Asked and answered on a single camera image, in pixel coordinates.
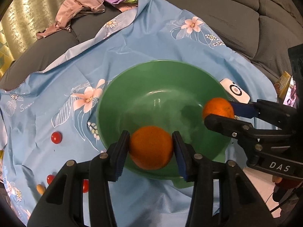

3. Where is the tan round fruit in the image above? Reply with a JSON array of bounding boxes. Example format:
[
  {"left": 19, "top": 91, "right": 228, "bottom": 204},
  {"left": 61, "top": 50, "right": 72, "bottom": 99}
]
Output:
[{"left": 36, "top": 184, "right": 46, "bottom": 195}]

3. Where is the blue floral cloth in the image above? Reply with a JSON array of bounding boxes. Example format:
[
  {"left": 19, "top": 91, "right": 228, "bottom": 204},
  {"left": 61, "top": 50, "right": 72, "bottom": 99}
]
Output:
[{"left": 1, "top": 0, "right": 277, "bottom": 224}]

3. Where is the green plastic bowl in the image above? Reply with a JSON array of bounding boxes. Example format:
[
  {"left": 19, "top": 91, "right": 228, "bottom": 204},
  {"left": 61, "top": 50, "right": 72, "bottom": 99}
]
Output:
[{"left": 96, "top": 59, "right": 234, "bottom": 189}]

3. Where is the grey sofa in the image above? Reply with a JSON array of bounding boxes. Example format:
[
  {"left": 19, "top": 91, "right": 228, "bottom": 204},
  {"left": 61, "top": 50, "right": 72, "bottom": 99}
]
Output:
[{"left": 1, "top": 0, "right": 302, "bottom": 90}]

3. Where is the orange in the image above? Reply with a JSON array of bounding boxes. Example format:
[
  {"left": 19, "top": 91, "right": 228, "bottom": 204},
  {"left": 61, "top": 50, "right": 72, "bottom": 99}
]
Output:
[
  {"left": 129, "top": 126, "right": 173, "bottom": 171},
  {"left": 202, "top": 97, "right": 235, "bottom": 120}
]

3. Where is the person's right hand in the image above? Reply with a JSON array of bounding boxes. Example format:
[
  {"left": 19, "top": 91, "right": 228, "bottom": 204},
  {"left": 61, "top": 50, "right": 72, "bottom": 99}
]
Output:
[{"left": 272, "top": 176, "right": 283, "bottom": 184}]

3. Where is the black camera box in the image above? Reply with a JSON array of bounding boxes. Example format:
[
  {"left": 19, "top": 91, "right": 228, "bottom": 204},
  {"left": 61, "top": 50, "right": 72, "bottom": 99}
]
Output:
[{"left": 288, "top": 44, "right": 303, "bottom": 109}]

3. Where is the white remote device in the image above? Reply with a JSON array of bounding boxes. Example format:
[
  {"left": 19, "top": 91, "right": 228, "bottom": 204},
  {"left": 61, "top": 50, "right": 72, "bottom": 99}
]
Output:
[{"left": 220, "top": 79, "right": 250, "bottom": 104}]

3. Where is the gold curtain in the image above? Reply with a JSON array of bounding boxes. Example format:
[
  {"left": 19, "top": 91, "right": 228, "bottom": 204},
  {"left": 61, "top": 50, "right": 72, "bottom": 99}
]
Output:
[{"left": 1, "top": 0, "right": 64, "bottom": 75}]

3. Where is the pink clothes pile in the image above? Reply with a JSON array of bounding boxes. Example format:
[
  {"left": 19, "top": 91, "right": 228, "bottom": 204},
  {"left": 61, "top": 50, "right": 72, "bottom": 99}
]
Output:
[{"left": 36, "top": 0, "right": 105, "bottom": 40}]

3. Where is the cherry tomato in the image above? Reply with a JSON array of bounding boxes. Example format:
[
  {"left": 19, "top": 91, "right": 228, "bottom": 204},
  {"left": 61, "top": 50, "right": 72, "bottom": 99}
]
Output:
[
  {"left": 51, "top": 131, "right": 62, "bottom": 144},
  {"left": 46, "top": 174, "right": 55, "bottom": 185},
  {"left": 82, "top": 179, "right": 89, "bottom": 194}
]

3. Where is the yellow snack packet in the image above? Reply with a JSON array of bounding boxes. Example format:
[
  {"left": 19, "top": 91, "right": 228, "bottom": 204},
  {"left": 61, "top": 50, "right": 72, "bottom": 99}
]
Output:
[{"left": 274, "top": 71, "right": 291, "bottom": 100}]

